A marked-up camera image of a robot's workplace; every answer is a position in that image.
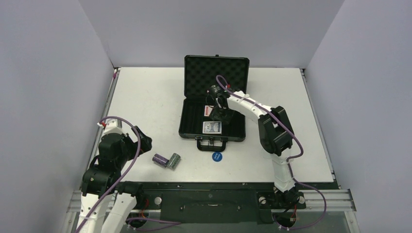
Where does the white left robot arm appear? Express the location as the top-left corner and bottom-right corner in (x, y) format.
(75, 123), (153, 233)

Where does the purple poker chip stack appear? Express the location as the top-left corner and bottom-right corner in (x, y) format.
(152, 153), (169, 167)

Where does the blue playing card deck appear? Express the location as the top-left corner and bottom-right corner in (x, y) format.
(202, 121), (223, 134)

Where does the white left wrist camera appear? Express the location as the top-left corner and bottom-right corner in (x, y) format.
(97, 119), (125, 136)

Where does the blue round dealer button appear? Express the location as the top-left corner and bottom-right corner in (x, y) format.
(212, 152), (223, 162)

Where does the green blue poker chip stack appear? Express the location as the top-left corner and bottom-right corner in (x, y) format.
(167, 153), (181, 170)

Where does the black robot base mount plate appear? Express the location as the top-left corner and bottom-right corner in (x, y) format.
(112, 181), (339, 225)

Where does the black foam-lined carry case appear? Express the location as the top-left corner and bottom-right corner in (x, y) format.
(178, 55), (250, 152)

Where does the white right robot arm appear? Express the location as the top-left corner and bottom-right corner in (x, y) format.
(207, 85), (295, 207)

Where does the red playing card deck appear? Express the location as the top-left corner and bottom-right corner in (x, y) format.
(204, 105), (213, 117)

